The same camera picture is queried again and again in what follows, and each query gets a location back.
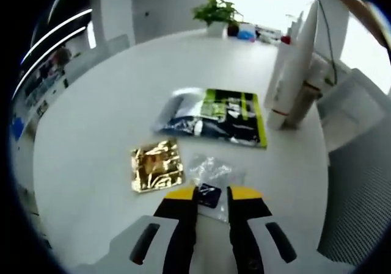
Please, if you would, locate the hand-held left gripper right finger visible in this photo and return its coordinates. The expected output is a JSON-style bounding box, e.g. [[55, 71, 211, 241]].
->
[[226, 185, 312, 274]]

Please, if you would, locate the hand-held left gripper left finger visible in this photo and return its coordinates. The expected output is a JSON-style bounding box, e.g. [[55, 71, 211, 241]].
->
[[106, 185, 199, 274]]

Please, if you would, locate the clear plastic bag dark sample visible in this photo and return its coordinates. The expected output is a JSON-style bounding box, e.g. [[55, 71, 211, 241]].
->
[[186, 153, 247, 223]]

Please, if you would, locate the clear-capped red-banded skincare pump bottle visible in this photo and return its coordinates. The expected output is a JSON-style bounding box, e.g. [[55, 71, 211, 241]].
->
[[280, 11, 305, 45]]

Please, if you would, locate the gold foil skincare sachet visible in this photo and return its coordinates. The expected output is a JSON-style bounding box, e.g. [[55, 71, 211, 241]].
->
[[130, 138, 187, 195]]

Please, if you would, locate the small white skincare bottle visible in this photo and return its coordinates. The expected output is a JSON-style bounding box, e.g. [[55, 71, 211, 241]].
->
[[292, 56, 328, 126]]

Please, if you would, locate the large white skincare tube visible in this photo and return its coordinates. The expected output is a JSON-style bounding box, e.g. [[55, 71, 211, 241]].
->
[[264, 4, 318, 131]]

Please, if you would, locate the green black skincare sachet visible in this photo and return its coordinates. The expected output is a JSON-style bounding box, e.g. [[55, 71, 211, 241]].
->
[[152, 87, 269, 150]]

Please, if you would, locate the blue storage bin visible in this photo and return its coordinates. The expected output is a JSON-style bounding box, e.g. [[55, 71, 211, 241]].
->
[[9, 117, 26, 139]]

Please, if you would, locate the green potted plant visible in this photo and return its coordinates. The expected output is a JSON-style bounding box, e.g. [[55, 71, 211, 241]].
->
[[191, 0, 244, 37]]

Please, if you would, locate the blue plastic bag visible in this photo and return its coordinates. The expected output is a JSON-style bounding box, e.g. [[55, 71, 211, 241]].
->
[[238, 29, 257, 43]]

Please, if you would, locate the grey mesh office chair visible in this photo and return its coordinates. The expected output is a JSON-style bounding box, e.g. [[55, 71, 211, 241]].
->
[[316, 68, 391, 256]]

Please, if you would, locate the white ceiling light strip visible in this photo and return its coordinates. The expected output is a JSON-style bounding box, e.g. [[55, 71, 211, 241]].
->
[[12, 26, 88, 99], [21, 8, 93, 64]]

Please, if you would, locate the white cabinet counter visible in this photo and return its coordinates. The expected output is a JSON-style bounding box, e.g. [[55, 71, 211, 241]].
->
[[13, 51, 104, 128]]

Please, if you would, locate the dark gripper cable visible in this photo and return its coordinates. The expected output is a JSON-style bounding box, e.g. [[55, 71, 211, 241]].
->
[[312, 0, 339, 85]]

